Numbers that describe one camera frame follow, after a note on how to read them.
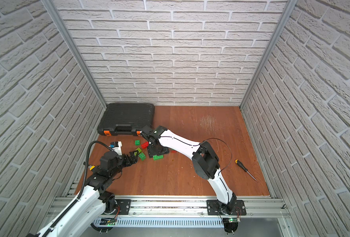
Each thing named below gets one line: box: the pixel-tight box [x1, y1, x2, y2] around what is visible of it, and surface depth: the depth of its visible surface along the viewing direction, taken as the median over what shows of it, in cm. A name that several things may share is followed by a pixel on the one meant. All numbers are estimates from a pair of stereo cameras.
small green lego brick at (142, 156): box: [137, 152, 147, 161], surface depth 91 cm
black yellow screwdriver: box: [234, 159, 258, 182], surface depth 90 cm
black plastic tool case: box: [96, 102, 156, 137], surface depth 103 cm
